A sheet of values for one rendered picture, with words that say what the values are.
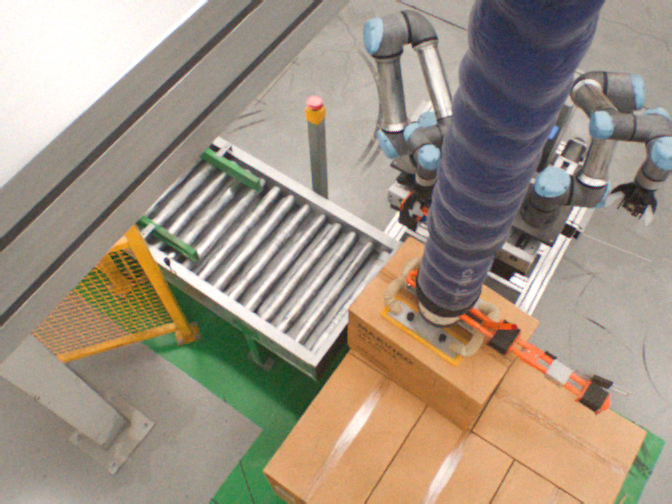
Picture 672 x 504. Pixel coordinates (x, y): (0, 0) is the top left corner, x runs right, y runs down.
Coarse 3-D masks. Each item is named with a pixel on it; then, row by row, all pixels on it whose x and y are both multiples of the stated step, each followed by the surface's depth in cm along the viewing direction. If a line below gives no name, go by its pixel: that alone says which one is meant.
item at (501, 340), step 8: (504, 320) 236; (496, 328) 234; (496, 336) 234; (504, 336) 234; (512, 336) 234; (488, 344) 236; (496, 344) 232; (504, 344) 233; (512, 344) 232; (504, 352) 234
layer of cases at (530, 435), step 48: (336, 384) 282; (384, 384) 282; (528, 384) 282; (336, 432) 273; (384, 432) 273; (432, 432) 273; (480, 432) 273; (528, 432) 273; (576, 432) 273; (624, 432) 272; (288, 480) 264; (336, 480) 264; (384, 480) 264; (432, 480) 264; (480, 480) 264; (528, 480) 264; (576, 480) 264
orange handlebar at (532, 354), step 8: (408, 272) 247; (416, 272) 246; (408, 280) 245; (472, 312) 240; (480, 312) 239; (464, 320) 239; (472, 320) 238; (488, 320) 238; (480, 328) 236; (488, 336) 236; (520, 344) 234; (528, 344) 234; (512, 352) 233; (520, 352) 232; (528, 352) 232; (536, 352) 232; (528, 360) 230; (536, 360) 230; (544, 360) 232; (552, 360) 231; (536, 368) 230; (544, 368) 230; (576, 376) 228; (568, 384) 227; (584, 384) 227; (576, 392) 226; (608, 400) 224
